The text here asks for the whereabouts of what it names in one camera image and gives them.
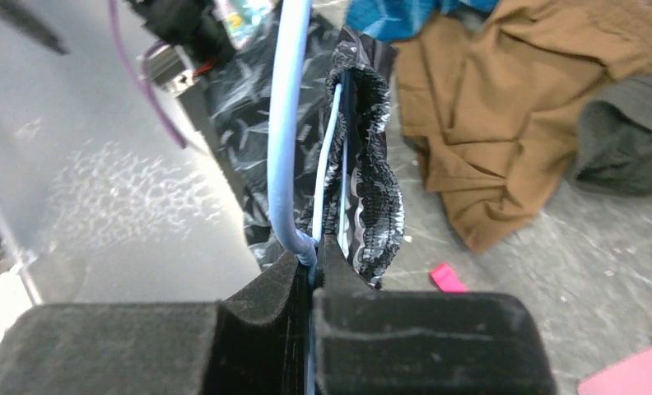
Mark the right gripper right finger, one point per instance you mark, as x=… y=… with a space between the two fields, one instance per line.
x=370 y=341

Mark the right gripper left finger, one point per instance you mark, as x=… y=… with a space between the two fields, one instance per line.
x=251 y=343

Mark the dark leaf print shorts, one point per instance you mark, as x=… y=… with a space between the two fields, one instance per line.
x=362 y=196

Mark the blue wire hanger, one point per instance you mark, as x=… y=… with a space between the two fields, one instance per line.
x=286 y=79

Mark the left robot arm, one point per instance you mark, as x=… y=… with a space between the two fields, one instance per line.
x=191 y=24

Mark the brown shorts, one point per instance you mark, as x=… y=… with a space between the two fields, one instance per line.
x=493 y=112

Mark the pink plastic clip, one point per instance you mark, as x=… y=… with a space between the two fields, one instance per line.
x=445 y=279

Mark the pink clipboard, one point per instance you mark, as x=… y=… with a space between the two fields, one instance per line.
x=632 y=376

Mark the blue leaf print garment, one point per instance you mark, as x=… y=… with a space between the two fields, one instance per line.
x=399 y=20

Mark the olive green garment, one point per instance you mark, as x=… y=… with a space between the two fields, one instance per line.
x=614 y=132

